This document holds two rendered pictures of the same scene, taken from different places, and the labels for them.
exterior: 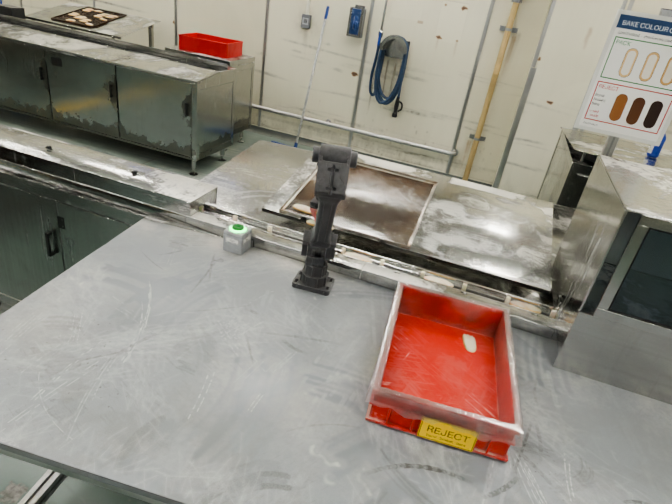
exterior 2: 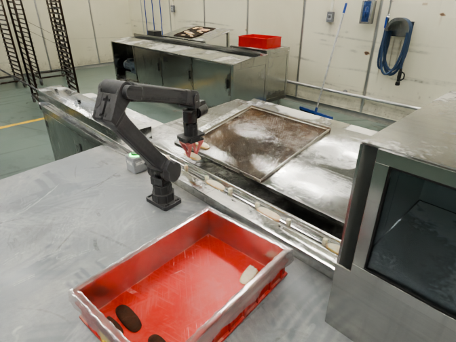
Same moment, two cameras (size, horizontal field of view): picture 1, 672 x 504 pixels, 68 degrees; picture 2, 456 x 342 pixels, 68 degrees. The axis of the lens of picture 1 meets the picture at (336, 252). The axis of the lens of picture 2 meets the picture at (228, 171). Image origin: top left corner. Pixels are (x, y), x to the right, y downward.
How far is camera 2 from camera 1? 0.90 m
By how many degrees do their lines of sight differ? 28
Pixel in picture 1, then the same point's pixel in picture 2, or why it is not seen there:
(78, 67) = (174, 61)
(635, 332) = (400, 305)
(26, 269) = not seen: hidden behind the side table
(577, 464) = not seen: outside the picture
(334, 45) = (351, 32)
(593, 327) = (353, 286)
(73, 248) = not seen: hidden behind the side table
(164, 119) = (216, 91)
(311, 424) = (39, 308)
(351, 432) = (60, 325)
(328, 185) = (101, 112)
